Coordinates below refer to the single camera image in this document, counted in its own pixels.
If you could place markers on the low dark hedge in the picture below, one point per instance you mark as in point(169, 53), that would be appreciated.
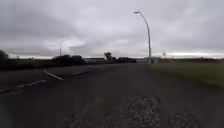
point(126, 60)

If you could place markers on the dark asphalt path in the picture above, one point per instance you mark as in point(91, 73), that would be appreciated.
point(113, 86)

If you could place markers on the dark bushes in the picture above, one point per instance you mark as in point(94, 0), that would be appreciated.
point(70, 60)

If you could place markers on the tall curved street lamp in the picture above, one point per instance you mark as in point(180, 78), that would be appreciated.
point(149, 40)

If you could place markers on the thin street lamp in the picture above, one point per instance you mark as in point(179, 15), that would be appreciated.
point(60, 50)

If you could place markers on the grey asphalt road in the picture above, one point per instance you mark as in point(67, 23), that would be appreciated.
point(31, 76)

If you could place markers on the grass verge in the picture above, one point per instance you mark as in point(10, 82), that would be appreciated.
point(196, 71)

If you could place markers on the dark round tree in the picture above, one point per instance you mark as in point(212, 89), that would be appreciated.
point(3, 56)

